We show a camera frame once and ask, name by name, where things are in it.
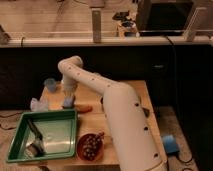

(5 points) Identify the blue sponge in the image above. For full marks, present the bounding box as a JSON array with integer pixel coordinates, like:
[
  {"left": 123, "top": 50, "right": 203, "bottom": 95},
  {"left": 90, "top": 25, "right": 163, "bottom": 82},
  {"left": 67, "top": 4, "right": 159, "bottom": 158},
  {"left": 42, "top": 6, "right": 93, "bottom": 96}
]
[{"left": 62, "top": 97, "right": 75, "bottom": 109}]

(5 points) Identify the black rectangular block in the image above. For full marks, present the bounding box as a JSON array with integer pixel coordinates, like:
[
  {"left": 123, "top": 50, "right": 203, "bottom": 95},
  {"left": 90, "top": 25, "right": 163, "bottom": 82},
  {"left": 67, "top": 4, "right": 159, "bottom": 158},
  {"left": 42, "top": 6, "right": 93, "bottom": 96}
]
[{"left": 143, "top": 108, "right": 150, "bottom": 117}]

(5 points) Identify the blue plastic cup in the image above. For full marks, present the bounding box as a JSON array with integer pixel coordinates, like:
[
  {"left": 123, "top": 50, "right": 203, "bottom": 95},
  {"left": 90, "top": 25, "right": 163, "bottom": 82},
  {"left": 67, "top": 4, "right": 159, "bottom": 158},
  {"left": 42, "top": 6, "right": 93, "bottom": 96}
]
[{"left": 44, "top": 78, "right": 56, "bottom": 93}]

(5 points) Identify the grey metal post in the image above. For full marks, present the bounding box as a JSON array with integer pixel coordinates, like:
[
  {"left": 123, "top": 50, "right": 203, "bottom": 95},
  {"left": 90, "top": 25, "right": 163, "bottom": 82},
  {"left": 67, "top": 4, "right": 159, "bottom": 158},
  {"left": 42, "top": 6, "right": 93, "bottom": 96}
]
[{"left": 92, "top": 8, "right": 101, "bottom": 43}]

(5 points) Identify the black monitor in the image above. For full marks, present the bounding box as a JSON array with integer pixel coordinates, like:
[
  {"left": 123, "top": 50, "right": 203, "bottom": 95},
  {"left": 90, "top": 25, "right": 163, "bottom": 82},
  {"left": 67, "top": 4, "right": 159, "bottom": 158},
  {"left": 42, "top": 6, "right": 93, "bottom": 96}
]
[{"left": 136, "top": 0, "right": 193, "bottom": 35}]

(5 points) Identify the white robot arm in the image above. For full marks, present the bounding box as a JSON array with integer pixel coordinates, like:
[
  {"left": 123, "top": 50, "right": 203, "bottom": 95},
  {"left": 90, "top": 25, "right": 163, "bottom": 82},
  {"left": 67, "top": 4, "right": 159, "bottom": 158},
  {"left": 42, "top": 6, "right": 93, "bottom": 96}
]
[{"left": 58, "top": 56, "right": 167, "bottom": 171}]

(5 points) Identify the wooden table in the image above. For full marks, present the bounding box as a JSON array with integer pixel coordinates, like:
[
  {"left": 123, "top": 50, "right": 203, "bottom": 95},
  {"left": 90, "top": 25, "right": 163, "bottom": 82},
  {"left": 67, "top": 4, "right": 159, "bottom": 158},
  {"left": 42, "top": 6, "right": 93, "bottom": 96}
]
[{"left": 21, "top": 80, "right": 167, "bottom": 171}]

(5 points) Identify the green plastic tray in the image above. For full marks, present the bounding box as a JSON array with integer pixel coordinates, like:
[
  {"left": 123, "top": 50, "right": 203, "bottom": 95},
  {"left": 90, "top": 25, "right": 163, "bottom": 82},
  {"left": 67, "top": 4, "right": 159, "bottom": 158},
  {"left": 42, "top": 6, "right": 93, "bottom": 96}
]
[{"left": 7, "top": 109, "right": 78, "bottom": 163}]

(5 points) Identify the black brush in tray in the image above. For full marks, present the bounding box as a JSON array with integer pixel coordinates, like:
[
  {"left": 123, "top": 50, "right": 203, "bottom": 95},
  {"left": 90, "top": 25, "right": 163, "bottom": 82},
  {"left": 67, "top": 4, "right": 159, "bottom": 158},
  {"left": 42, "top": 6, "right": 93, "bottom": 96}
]
[{"left": 25, "top": 119, "right": 45, "bottom": 158}]

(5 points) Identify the blue foot pedal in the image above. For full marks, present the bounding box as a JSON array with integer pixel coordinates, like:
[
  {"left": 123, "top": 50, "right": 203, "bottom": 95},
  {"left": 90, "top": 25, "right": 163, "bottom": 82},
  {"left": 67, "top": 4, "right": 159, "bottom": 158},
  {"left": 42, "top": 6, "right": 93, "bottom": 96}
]
[{"left": 162, "top": 135, "right": 180, "bottom": 155}]

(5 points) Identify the orange carrot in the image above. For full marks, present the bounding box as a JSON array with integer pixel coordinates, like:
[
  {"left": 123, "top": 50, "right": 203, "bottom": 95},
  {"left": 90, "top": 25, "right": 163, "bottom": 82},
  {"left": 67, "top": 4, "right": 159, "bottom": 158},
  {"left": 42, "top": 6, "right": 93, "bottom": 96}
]
[{"left": 76, "top": 106, "right": 93, "bottom": 114}]

